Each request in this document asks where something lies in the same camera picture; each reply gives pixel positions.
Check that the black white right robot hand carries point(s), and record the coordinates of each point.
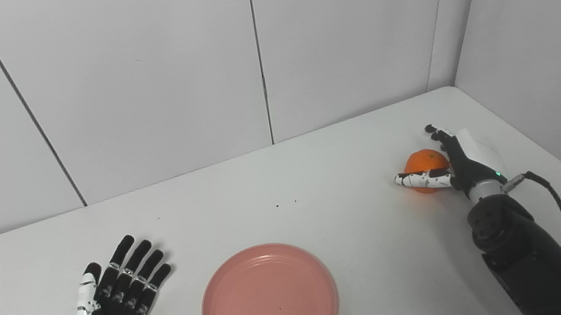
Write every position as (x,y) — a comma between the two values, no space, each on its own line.
(469,164)

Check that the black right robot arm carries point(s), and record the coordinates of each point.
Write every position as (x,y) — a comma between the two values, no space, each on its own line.
(529,258)

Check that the pink round plate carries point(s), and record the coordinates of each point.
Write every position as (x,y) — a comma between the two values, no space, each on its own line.
(269,305)

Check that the orange fruit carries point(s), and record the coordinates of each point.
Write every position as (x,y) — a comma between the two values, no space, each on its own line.
(422,161)

